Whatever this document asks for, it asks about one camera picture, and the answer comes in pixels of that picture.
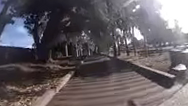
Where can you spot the ribbed plank path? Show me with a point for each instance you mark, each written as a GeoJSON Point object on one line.
{"type": "Point", "coordinates": [99, 92]}

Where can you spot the group of trees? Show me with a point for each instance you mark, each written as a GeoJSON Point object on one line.
{"type": "Point", "coordinates": [64, 15]}

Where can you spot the concrete kerb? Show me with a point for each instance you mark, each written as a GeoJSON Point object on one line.
{"type": "Point", "coordinates": [151, 71]}
{"type": "Point", "coordinates": [43, 101]}

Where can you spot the dry dirt ground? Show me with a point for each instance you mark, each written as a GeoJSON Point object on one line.
{"type": "Point", "coordinates": [153, 61]}
{"type": "Point", "coordinates": [6, 98]}

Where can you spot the dark bins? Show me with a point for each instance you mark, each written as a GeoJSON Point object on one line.
{"type": "Point", "coordinates": [181, 58]}

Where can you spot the dark wall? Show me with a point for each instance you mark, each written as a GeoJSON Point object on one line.
{"type": "Point", "coordinates": [5, 53]}

